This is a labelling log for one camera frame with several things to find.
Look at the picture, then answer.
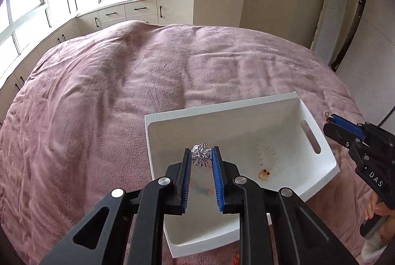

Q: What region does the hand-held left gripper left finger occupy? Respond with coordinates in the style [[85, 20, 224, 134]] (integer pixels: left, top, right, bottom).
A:
[[40, 148, 193, 265]]

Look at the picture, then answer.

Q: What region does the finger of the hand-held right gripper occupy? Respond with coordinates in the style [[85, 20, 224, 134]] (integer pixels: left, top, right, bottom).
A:
[[323, 121, 362, 149], [330, 114, 367, 143]]

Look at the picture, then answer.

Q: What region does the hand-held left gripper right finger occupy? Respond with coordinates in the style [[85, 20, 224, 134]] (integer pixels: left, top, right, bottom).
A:
[[211, 146, 358, 265]]

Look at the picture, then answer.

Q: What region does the silver spiky brooch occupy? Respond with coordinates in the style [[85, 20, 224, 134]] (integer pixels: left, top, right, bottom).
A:
[[190, 142, 213, 169]]

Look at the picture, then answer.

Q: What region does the white plastic storage bin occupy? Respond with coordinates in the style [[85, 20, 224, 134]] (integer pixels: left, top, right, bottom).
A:
[[144, 92, 337, 259]]

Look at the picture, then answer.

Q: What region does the white fuzzy sleeved right forearm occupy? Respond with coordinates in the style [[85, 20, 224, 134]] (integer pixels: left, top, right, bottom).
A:
[[360, 220, 391, 264]]

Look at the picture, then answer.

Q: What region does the person's right hand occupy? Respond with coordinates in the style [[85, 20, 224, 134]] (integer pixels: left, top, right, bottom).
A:
[[364, 191, 395, 224]]

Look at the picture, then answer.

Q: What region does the pink bed blanket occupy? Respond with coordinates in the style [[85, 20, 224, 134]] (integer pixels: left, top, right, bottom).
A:
[[0, 20, 371, 265]]

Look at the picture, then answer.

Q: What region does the white leaning board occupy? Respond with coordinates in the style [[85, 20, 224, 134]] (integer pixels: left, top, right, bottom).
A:
[[310, 0, 353, 69]]

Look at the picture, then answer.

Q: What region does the white window seat cabinet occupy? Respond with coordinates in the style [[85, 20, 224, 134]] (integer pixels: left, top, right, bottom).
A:
[[0, 0, 194, 127]]

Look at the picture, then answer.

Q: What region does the white bead bracelet orange charm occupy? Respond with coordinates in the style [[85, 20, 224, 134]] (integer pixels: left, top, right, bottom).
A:
[[256, 143, 280, 182]]

